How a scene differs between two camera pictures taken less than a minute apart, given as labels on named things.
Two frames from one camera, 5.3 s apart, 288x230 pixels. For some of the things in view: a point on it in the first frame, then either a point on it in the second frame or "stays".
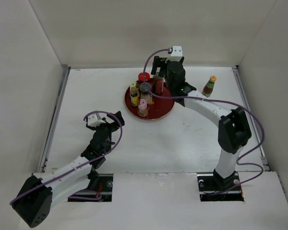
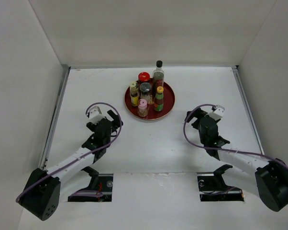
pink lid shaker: x=142 y=109 stays
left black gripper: x=114 y=125 stays
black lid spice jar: x=145 y=94 stays
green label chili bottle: x=208 y=88 to x=159 y=100
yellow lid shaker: x=133 y=87 stays
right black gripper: x=160 y=63 to x=196 y=114
